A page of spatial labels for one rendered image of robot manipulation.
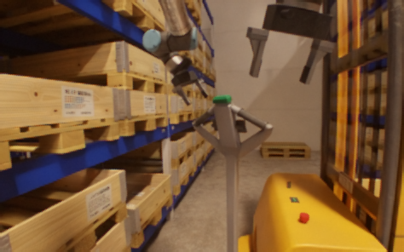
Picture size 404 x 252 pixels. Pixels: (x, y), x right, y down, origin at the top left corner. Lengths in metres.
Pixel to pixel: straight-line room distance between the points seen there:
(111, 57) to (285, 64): 5.50
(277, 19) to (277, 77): 5.97
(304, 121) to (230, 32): 3.46
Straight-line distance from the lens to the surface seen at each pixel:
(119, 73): 1.57
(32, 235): 1.09
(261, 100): 6.32
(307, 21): 0.50
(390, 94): 0.89
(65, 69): 1.90
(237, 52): 6.51
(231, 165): 0.99
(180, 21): 0.83
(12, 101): 0.98
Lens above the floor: 1.38
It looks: 6 degrees down
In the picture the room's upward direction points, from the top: 2 degrees counter-clockwise
